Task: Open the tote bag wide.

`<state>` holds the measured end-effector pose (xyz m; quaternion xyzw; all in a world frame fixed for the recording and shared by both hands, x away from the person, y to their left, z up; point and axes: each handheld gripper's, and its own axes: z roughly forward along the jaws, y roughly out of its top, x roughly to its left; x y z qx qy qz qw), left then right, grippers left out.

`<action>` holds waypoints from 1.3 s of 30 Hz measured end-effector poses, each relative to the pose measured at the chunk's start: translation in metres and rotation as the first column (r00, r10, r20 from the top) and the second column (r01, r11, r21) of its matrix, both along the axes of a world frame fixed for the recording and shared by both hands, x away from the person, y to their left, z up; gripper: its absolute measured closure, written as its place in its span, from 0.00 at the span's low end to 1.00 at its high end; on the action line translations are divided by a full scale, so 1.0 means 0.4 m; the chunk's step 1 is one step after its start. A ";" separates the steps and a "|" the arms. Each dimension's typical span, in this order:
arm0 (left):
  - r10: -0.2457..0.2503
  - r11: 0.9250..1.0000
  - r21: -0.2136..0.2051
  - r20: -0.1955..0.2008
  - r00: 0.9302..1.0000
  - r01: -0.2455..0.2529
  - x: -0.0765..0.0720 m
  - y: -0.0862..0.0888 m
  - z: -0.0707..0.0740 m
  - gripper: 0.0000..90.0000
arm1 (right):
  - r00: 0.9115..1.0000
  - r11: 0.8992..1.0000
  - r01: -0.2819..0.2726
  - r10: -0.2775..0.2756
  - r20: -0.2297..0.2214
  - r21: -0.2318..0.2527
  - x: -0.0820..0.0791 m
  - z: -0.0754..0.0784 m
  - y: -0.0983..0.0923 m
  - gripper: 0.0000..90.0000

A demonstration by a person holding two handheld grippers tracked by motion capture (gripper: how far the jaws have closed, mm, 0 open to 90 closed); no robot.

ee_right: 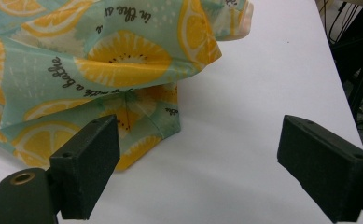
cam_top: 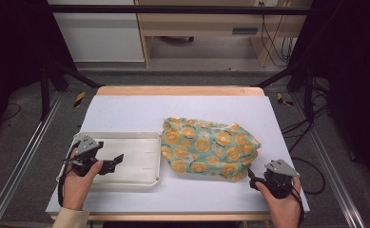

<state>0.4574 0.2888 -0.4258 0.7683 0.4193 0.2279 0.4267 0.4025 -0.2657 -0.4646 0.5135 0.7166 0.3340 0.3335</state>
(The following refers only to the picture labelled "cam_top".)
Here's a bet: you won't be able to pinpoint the left hand-held gripper cable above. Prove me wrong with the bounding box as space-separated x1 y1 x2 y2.
56 141 81 208

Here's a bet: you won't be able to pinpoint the thin black floor cable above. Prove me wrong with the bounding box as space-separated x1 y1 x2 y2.
0 102 22 124

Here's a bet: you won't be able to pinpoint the black curtain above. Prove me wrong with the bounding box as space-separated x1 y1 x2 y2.
0 0 79 145
286 0 370 186

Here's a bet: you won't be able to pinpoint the orange print cloth bag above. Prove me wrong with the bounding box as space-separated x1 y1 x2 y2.
160 117 263 183

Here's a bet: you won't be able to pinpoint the yellow-handled tool right floor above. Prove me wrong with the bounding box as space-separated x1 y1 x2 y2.
275 92 295 107

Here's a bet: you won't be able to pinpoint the aluminium floor rail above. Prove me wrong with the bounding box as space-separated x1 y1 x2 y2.
0 90 64 228
290 92 368 228

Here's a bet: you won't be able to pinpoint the black hanging cables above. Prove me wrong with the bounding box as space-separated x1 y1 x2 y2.
259 1 296 68

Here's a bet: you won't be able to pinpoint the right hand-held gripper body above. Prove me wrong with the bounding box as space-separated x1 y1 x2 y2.
261 159 301 200

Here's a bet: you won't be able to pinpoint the black metal stand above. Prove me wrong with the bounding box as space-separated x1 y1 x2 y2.
251 61 318 124
39 59 106 122

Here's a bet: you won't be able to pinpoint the right hand-held gripper cable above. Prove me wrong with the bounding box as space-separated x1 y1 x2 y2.
286 184 306 228

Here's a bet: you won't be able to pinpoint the person's left hand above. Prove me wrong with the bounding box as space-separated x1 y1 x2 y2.
61 149 105 211

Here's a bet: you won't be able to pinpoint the white cabinet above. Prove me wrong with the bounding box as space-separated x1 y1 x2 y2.
47 0 146 64

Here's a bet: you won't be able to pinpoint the person's right hand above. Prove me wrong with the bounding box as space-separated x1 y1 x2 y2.
254 176 303 228

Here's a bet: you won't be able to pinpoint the white table sheet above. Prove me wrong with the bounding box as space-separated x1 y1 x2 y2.
45 94 311 214

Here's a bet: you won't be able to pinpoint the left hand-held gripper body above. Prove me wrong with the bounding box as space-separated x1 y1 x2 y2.
62 134 105 177

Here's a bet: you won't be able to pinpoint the black horizontal frame bar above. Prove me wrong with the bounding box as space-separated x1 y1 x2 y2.
44 4 314 16

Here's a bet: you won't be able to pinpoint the yellow-handled tool floor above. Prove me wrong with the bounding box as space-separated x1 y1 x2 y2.
72 90 88 109
275 92 295 107

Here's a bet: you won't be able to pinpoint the wooden desk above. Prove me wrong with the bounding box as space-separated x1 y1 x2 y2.
133 0 314 68

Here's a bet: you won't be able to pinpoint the yellow-handled tool left floor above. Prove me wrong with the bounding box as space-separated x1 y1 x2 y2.
72 90 88 109

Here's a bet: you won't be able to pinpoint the hand-held gripper cable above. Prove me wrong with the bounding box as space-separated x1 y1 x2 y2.
286 184 306 228
56 141 81 208

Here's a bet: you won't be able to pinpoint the white plastic tray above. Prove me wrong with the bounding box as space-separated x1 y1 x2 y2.
56 131 163 193

